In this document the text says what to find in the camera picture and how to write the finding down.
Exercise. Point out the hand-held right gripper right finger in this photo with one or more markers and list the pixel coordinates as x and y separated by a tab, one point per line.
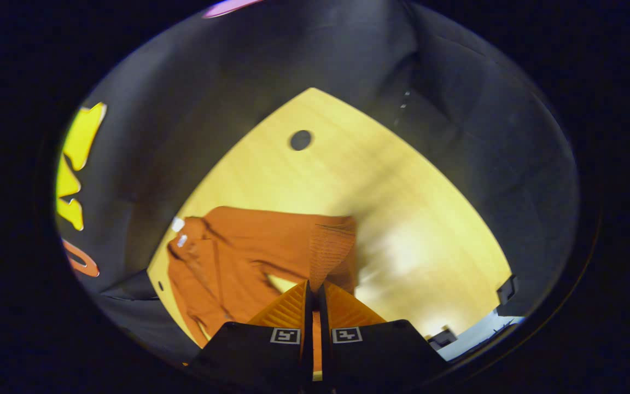
326	355

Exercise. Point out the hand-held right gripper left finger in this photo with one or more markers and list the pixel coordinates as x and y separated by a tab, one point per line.
307	350

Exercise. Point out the orange knit shirt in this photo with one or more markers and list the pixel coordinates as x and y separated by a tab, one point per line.
249	246

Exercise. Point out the small black block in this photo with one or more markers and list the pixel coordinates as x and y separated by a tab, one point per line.
506	290
442	338

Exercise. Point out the black backdrop cloth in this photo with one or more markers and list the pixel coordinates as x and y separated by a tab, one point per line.
238	82

